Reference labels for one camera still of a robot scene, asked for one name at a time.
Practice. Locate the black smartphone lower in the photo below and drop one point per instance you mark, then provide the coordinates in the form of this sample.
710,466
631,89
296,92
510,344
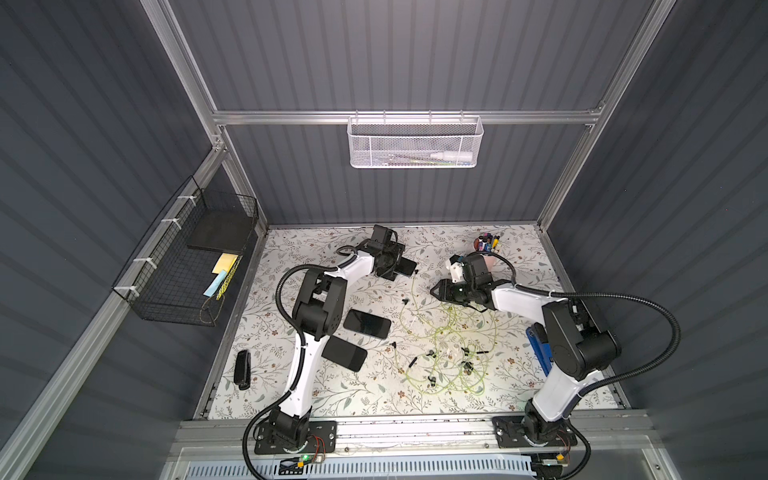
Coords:
345,354

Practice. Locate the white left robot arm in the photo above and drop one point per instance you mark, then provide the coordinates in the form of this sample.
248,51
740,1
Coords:
311,299

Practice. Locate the colourful markers in bucket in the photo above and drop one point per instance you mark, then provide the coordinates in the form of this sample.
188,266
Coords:
486,242

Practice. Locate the yellow sticky notes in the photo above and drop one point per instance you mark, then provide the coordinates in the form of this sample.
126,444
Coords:
224,263

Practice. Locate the black notebook in basket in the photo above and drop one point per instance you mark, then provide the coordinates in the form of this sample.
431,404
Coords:
220,231

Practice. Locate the pink pen bucket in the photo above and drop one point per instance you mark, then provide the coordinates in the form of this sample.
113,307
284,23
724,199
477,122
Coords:
489,261

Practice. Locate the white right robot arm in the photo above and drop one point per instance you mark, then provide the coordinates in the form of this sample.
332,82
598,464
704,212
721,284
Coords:
579,348

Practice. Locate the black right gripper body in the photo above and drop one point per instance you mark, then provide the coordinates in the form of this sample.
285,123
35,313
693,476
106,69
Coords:
453,290

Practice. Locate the white wire mesh basket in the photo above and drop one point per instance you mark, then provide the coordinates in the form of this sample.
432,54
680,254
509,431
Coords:
406,142

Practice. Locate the black wire wall basket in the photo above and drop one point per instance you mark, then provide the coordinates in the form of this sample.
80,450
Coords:
165,281

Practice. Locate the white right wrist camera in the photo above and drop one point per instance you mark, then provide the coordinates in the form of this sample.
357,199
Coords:
455,267

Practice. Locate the white marker in basket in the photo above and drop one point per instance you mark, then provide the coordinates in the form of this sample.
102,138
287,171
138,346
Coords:
453,157

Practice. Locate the blue clip holder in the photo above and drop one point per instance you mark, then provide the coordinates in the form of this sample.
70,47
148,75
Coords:
539,343

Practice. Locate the black stapler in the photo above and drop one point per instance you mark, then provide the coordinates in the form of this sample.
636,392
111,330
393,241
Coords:
242,370

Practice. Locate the black smartphone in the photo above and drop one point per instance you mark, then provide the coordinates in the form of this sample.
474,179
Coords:
345,354
367,324

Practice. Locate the black smartphone middle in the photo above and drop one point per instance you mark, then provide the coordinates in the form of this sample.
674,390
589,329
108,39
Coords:
367,324

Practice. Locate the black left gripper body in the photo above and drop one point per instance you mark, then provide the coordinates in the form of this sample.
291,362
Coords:
393,261

